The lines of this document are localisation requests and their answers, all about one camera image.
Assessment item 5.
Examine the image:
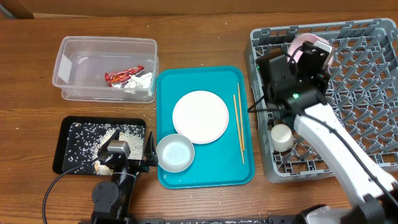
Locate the black rectangular tray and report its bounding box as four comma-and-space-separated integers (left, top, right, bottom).
52, 116, 146, 174

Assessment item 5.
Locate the grey dishwasher rack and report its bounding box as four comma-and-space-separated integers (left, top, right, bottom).
245, 18, 397, 183

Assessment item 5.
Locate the white cup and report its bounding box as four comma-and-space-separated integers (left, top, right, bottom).
271, 124, 294, 152

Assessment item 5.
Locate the small grey bowl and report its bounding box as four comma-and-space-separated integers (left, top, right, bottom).
156, 134, 195, 173

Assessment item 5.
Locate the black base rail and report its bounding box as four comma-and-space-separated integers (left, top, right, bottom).
77, 203, 355, 224

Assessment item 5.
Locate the white napkin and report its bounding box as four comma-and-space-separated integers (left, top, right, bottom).
124, 72, 152, 93

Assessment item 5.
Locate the left wooden chopstick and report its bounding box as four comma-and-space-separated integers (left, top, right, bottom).
233, 95, 245, 165

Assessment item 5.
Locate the pink bowl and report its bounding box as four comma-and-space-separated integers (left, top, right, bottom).
288, 33, 335, 67

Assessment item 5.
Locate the red snack wrapper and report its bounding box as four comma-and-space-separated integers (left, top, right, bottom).
104, 65, 145, 88

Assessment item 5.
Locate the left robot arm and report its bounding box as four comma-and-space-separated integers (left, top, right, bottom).
90, 130, 158, 224

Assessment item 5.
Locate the pink round plate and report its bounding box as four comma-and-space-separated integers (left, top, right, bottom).
172, 90, 229, 144

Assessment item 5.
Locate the clear plastic bin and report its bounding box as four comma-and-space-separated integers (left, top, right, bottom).
52, 36, 159, 103

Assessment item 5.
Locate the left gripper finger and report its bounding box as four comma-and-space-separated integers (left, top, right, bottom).
143, 132, 158, 167
97, 130, 120, 156

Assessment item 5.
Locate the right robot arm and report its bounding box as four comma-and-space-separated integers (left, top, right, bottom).
256, 40, 397, 224

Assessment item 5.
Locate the teal serving tray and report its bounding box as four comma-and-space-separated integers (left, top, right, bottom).
156, 66, 255, 189

